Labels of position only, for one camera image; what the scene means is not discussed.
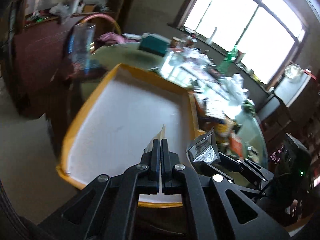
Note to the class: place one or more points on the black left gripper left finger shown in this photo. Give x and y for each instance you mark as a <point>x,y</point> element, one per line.
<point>145,188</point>

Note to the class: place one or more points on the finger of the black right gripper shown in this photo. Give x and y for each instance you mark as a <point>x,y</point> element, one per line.
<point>247,168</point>
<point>209,170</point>

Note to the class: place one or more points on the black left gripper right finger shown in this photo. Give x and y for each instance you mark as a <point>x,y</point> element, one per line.
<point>172,179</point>

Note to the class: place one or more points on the silver black snack pouch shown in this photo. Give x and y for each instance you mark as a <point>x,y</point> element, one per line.
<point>204,149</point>

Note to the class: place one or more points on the yellow cardboard tray box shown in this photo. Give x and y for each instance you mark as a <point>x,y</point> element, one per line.
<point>123,114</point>

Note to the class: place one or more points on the green plastic bottle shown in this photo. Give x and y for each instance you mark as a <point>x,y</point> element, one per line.
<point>230,58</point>

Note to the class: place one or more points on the green tissue box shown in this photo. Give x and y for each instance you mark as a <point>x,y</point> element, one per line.
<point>155,44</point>

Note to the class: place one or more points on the pink cloth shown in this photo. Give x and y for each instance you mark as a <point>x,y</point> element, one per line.
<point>112,38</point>

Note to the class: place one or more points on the dark wooden sideboard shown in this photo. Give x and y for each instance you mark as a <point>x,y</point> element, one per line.
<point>38,65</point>

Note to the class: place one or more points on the clear plastic pitcher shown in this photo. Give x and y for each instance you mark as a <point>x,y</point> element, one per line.
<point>80,46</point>

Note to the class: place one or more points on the red yellow hoop chair back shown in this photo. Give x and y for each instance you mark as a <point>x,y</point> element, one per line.
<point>104,23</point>

